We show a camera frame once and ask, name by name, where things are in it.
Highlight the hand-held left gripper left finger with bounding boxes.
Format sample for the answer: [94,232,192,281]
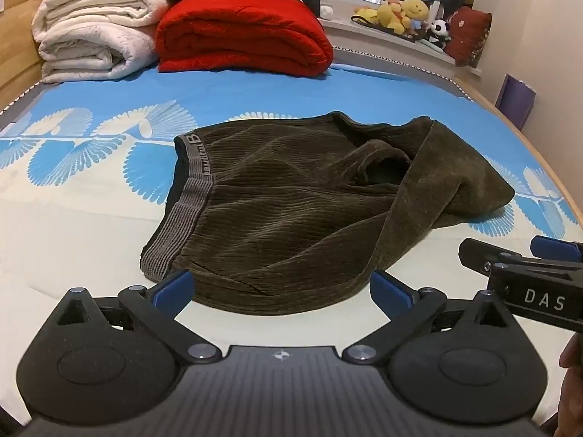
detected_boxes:
[57,269,223,365]

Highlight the purple box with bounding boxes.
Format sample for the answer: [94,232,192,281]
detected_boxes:
[494,74,536,131]

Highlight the brown corduroy pants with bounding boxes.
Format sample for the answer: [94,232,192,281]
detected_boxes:
[139,110,516,316]

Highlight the yellow round plush toy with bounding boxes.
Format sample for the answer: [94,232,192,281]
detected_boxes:
[401,0,431,24]

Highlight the red cushion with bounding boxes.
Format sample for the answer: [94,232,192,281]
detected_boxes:
[444,6,493,67]

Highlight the red folded blanket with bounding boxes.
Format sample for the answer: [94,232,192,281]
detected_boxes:
[155,0,335,78]

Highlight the yellow bear plush toy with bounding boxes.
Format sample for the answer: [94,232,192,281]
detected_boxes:
[376,0,411,34]

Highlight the white folded blanket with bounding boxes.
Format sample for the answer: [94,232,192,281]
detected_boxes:
[32,0,171,85]

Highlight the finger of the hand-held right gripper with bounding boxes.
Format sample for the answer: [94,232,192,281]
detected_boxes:
[530,235,583,264]
[458,237,583,279]

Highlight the blue printed bed sheet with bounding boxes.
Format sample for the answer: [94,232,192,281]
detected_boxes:
[0,57,583,437]

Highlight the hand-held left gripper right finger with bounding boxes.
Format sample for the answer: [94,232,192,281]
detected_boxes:
[340,269,518,365]

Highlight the person's right hand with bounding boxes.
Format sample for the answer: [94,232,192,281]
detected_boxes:
[544,334,583,437]

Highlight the grey window sill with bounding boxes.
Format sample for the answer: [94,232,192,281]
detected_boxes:
[319,13,484,74]

